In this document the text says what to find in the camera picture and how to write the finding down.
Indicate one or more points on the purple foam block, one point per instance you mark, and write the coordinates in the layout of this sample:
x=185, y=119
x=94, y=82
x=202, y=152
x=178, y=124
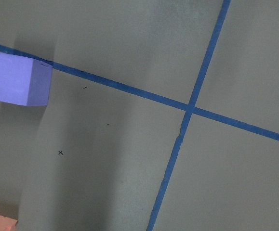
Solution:
x=24, y=81

